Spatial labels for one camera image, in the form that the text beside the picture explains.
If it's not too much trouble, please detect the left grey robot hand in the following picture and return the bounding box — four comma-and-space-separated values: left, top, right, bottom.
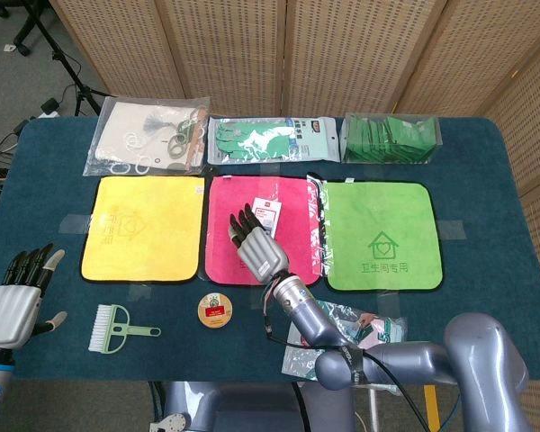
0, 242, 69, 350

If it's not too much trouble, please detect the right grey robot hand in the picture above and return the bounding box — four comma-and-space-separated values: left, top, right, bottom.
227, 202, 294, 284

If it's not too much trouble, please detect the small white cardboard box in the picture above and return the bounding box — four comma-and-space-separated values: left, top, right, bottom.
250, 197, 284, 239

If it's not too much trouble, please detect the pink towel mat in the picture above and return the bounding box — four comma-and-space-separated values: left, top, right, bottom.
199, 174, 330, 287

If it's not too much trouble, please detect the light green hand brush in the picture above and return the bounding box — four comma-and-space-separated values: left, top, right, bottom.
87, 302, 163, 354

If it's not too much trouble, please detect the yellow towel mat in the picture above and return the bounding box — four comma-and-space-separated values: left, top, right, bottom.
79, 175, 207, 284

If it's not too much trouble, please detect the green towel mat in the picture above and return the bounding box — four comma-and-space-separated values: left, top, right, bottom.
320, 179, 445, 293

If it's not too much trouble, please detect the glass cleaning cloth plastic package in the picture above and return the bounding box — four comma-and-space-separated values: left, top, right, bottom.
280, 298, 409, 377

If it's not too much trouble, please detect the clear box of green packets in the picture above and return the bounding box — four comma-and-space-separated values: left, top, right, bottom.
338, 112, 444, 166

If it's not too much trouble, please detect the clear tape strip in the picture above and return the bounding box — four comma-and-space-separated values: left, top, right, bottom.
127, 283, 154, 302
249, 283, 275, 311

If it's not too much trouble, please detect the round gold candy tin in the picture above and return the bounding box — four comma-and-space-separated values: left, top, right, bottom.
196, 291, 235, 330

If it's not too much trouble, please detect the green rubber gloves package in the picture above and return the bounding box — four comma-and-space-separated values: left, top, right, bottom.
205, 115, 344, 167

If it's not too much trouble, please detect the grey robot torso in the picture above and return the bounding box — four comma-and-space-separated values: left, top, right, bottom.
149, 379, 357, 432

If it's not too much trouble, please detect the beige bag in clear package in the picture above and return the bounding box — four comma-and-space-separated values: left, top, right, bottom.
82, 94, 212, 178

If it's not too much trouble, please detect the power adapter on floor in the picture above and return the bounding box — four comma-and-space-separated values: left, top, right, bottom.
37, 98, 61, 120

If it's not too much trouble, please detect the wooden perforated folding screen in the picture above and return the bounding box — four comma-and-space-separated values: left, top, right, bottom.
48, 0, 540, 432

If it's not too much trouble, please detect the black tripod stand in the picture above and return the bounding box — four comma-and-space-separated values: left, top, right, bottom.
25, 0, 113, 119

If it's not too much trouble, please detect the black office chair base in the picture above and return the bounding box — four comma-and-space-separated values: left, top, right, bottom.
0, 0, 42, 58

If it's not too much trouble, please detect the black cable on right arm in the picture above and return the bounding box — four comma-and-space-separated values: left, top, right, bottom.
261, 310, 438, 432

